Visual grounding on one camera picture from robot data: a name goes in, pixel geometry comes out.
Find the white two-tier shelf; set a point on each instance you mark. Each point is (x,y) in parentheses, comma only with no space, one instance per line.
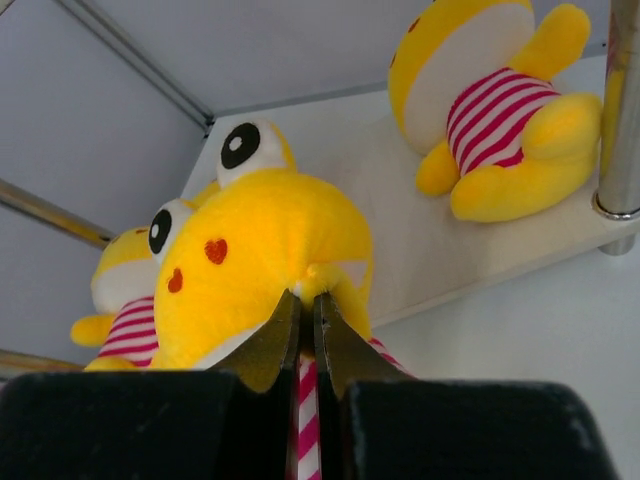
(102,152)

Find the yellow plush with black eyes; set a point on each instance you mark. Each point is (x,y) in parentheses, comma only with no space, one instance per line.
(260,230)

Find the yellow plush shelf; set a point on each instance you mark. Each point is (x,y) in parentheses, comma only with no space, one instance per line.
(471,90)
(122,289)

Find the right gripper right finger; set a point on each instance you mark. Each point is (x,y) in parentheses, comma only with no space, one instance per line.
(377,422)

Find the yellow plush lower shelf left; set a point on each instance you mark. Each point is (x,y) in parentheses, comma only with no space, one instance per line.
(122,289)

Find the yellow plush lower shelf right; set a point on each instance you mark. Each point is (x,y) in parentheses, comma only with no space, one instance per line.
(471,90)

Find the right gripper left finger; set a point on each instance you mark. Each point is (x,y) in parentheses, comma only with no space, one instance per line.
(234,420)

